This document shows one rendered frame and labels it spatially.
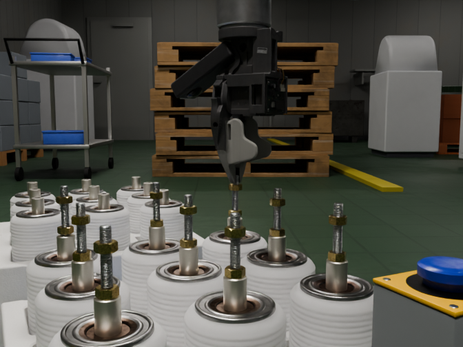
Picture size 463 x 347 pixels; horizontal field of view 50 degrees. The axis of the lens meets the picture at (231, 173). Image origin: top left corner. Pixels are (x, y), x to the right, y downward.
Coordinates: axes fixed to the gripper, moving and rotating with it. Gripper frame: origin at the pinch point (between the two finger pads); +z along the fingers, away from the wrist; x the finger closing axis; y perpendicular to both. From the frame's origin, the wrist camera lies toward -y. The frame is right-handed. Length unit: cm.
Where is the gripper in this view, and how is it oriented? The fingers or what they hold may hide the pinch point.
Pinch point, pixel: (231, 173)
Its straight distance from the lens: 71.8
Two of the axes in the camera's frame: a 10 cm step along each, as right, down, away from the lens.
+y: 8.5, 0.6, -5.2
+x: 5.2, -1.0, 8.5
